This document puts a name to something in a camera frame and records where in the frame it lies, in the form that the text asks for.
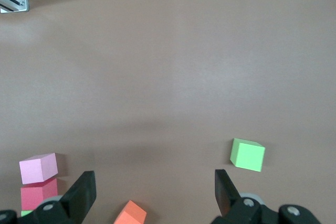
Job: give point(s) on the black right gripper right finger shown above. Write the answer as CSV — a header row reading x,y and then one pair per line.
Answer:
x,y
225,195

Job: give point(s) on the green foam cube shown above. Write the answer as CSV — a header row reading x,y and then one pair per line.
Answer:
x,y
248,155
26,213

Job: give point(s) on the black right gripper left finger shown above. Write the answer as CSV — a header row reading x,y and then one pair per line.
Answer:
x,y
78,195

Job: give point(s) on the red foam cube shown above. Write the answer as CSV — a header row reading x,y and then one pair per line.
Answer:
x,y
36,193

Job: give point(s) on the orange foam cube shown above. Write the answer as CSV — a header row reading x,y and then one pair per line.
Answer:
x,y
130,214

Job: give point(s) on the pink foam cube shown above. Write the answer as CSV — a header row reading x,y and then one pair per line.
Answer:
x,y
38,168

